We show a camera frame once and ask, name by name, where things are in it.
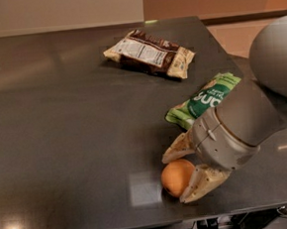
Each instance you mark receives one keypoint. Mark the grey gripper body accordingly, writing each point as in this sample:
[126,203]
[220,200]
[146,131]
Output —
[219,146]

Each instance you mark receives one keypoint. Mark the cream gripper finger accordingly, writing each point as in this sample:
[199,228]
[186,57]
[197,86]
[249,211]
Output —
[180,147]
[203,180]

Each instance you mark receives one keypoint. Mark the orange fruit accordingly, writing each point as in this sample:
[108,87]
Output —
[176,175]

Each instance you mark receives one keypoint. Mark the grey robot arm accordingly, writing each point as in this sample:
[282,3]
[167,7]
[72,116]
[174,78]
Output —
[257,107]

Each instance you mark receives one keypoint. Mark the green snack bag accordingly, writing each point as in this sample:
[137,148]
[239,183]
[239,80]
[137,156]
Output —
[209,96]

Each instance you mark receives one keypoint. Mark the brown and cream snack bag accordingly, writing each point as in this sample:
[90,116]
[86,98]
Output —
[151,54]

